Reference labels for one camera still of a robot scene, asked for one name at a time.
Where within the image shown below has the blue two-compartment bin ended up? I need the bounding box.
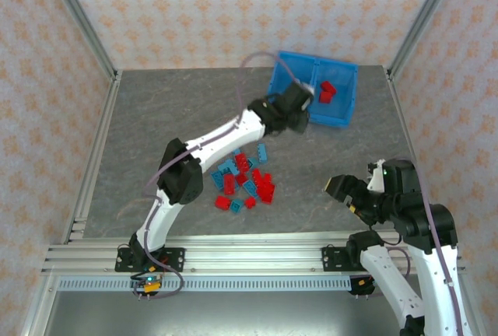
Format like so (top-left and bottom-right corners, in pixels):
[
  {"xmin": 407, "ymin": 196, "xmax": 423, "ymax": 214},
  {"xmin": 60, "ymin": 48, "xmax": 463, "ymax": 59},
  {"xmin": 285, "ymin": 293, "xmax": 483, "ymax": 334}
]
[{"xmin": 265, "ymin": 51, "xmax": 359, "ymax": 130}]

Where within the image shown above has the small controller board with connector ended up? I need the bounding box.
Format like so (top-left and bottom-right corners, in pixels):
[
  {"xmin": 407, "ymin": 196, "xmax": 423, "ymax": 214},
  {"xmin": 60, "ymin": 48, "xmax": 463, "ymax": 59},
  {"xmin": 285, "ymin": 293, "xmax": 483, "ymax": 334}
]
[
  {"xmin": 349, "ymin": 275, "xmax": 377, "ymax": 298},
  {"xmin": 130, "ymin": 272, "xmax": 164, "ymax": 299}
]

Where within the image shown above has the grey metal lower panel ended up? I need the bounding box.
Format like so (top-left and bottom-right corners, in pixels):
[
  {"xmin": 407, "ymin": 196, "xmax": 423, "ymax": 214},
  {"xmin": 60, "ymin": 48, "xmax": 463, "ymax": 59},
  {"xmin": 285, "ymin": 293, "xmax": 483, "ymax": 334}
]
[{"xmin": 38, "ymin": 291, "xmax": 413, "ymax": 336}]

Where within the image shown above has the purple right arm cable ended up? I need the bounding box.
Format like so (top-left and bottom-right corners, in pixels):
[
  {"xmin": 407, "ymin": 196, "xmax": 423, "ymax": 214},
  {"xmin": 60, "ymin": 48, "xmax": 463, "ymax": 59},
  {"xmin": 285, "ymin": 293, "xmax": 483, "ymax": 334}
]
[{"xmin": 383, "ymin": 156, "xmax": 468, "ymax": 336}]

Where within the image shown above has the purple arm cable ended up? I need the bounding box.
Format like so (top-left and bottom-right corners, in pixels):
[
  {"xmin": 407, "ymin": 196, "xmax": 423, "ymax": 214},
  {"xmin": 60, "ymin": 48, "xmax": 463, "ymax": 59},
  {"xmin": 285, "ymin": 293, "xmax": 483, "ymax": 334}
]
[
  {"xmin": 383, "ymin": 156, "xmax": 468, "ymax": 336},
  {"xmin": 130, "ymin": 51, "xmax": 299, "ymax": 300}
]

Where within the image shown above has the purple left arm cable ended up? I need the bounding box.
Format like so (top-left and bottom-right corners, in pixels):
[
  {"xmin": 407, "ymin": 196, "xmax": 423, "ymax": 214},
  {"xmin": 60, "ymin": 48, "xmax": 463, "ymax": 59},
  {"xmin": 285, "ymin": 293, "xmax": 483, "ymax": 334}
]
[{"xmin": 130, "ymin": 51, "xmax": 299, "ymax": 300}]

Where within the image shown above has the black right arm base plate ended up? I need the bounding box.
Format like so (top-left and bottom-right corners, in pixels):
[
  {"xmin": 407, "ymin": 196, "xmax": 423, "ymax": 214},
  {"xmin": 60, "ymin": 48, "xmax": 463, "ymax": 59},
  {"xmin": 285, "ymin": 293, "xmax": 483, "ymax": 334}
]
[{"xmin": 321, "ymin": 245, "xmax": 365, "ymax": 273}]

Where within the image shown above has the aluminium table side rail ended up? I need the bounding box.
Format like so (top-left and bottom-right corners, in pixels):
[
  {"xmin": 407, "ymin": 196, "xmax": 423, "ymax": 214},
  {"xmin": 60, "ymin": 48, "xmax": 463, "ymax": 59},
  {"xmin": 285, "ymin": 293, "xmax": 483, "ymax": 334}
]
[
  {"xmin": 384, "ymin": 66, "xmax": 429, "ymax": 205},
  {"xmin": 61, "ymin": 69, "xmax": 124, "ymax": 244}
]

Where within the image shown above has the aluminium frame rail with slots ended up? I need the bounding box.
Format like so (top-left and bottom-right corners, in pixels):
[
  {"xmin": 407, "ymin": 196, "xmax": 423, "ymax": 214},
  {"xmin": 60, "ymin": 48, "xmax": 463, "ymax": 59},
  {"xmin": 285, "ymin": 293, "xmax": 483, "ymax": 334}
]
[{"xmin": 40, "ymin": 230, "xmax": 467, "ymax": 276}]

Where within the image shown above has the grey slotted cable duct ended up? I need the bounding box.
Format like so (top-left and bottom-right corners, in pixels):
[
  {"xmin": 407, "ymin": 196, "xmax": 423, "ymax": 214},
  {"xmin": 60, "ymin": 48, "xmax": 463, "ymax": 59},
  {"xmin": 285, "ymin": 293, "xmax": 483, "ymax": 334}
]
[{"xmin": 57, "ymin": 275, "xmax": 353, "ymax": 293}]

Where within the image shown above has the aluminium frame post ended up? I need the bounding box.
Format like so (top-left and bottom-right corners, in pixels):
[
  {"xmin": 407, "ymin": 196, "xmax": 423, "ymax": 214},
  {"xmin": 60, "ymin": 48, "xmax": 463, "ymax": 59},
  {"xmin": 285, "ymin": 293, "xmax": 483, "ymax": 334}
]
[
  {"xmin": 40, "ymin": 0, "xmax": 120, "ymax": 80},
  {"xmin": 387, "ymin": 0, "xmax": 466, "ymax": 79}
]

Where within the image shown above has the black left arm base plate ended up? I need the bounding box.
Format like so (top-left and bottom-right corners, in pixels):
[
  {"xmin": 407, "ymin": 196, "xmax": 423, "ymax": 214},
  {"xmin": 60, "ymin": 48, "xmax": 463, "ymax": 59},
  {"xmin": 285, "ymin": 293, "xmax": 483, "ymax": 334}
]
[{"xmin": 114, "ymin": 246, "xmax": 187, "ymax": 274}]

